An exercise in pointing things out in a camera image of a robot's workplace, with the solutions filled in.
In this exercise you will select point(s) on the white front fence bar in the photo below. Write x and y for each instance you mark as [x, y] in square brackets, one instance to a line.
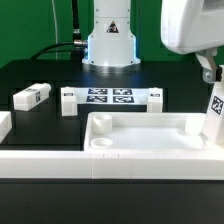
[82, 165]

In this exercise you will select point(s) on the white desk top tray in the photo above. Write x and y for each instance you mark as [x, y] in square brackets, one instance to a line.
[142, 131]

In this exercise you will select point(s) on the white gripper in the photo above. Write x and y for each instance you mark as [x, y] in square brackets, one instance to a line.
[189, 26]

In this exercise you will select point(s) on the white marker base bracket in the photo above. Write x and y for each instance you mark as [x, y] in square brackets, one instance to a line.
[71, 97]

